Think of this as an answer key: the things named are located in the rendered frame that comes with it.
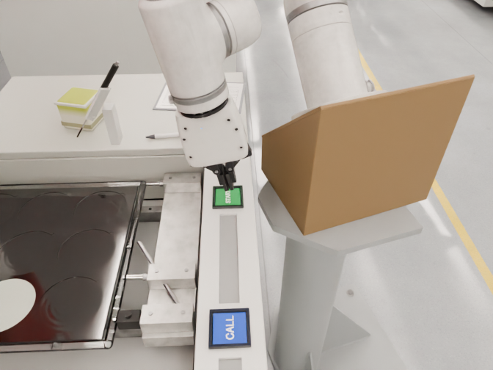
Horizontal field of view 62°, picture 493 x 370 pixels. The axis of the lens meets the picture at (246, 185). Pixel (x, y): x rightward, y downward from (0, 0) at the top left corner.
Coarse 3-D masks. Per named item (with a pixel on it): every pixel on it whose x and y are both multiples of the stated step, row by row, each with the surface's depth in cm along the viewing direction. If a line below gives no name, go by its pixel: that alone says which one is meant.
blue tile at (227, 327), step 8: (240, 312) 58; (216, 320) 57; (224, 320) 57; (232, 320) 57; (240, 320) 57; (216, 328) 56; (224, 328) 56; (232, 328) 56; (240, 328) 56; (216, 336) 55; (224, 336) 55; (232, 336) 55; (240, 336) 55
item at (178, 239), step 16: (192, 192) 89; (176, 208) 85; (192, 208) 85; (160, 224) 82; (176, 224) 82; (192, 224) 82; (160, 240) 78; (176, 240) 78; (192, 240) 78; (160, 256) 76; (176, 256) 76; (192, 256) 76; (192, 288) 70; (144, 336) 64; (160, 336) 64; (176, 336) 64; (192, 336) 64
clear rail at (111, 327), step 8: (144, 184) 87; (144, 192) 86; (136, 200) 84; (136, 208) 82; (136, 216) 80; (136, 224) 79; (128, 240) 76; (128, 248) 74; (128, 256) 73; (128, 264) 72; (120, 272) 70; (120, 280) 69; (120, 288) 68; (120, 296) 67; (112, 304) 66; (120, 304) 66; (112, 312) 64; (112, 320) 63; (112, 328) 62; (112, 336) 62
